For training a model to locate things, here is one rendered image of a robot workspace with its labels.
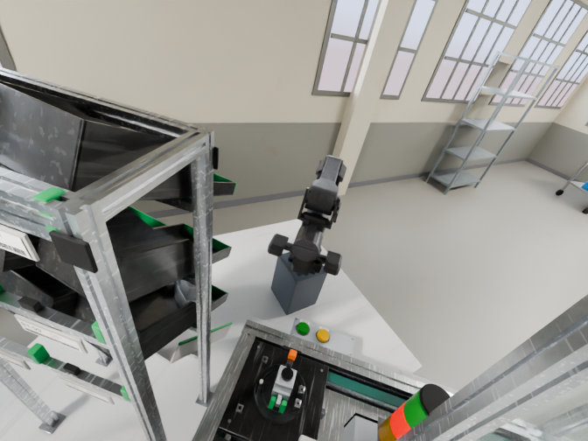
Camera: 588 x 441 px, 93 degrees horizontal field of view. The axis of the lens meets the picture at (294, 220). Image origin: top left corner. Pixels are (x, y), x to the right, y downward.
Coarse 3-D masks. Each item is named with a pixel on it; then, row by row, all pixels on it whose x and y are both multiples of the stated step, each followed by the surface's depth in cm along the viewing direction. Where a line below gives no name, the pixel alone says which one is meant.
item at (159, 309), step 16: (160, 288) 64; (80, 304) 45; (144, 304) 58; (160, 304) 59; (176, 304) 61; (192, 304) 54; (144, 320) 54; (160, 320) 45; (176, 320) 50; (192, 320) 57; (144, 336) 43; (160, 336) 47; (176, 336) 53; (144, 352) 45
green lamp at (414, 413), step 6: (414, 396) 40; (408, 402) 41; (414, 402) 39; (420, 402) 38; (408, 408) 40; (414, 408) 39; (420, 408) 37; (408, 414) 40; (414, 414) 38; (420, 414) 37; (426, 414) 37; (408, 420) 40; (414, 420) 39; (420, 420) 38; (414, 426) 39
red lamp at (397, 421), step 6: (402, 408) 42; (396, 414) 43; (402, 414) 41; (390, 420) 44; (396, 420) 42; (402, 420) 41; (396, 426) 42; (402, 426) 41; (408, 426) 40; (396, 432) 42; (402, 432) 41; (396, 438) 42
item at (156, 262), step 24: (120, 216) 45; (120, 240) 47; (144, 240) 53; (168, 240) 57; (192, 240) 61; (216, 240) 60; (48, 264) 36; (120, 264) 32; (144, 264) 36; (168, 264) 41; (192, 264) 47; (72, 288) 35; (144, 288) 38
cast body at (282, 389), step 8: (280, 368) 69; (288, 368) 69; (280, 376) 68; (288, 376) 67; (280, 384) 67; (288, 384) 67; (272, 392) 69; (280, 392) 68; (288, 392) 68; (280, 400) 67
